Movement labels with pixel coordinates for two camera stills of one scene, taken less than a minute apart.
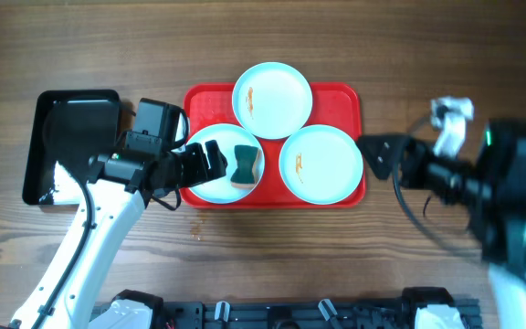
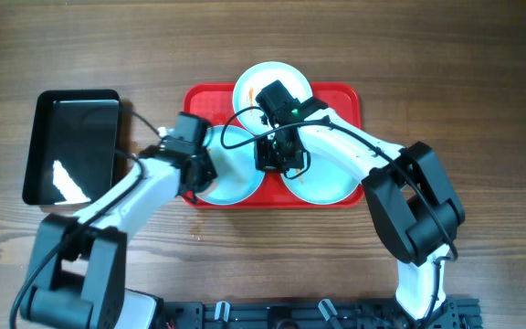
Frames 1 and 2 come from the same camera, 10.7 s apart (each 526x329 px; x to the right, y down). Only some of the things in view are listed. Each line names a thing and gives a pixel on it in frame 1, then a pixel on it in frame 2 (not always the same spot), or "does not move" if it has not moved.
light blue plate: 320,164 does not move
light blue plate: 272,100 does not move
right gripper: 409,161 -> 272,161
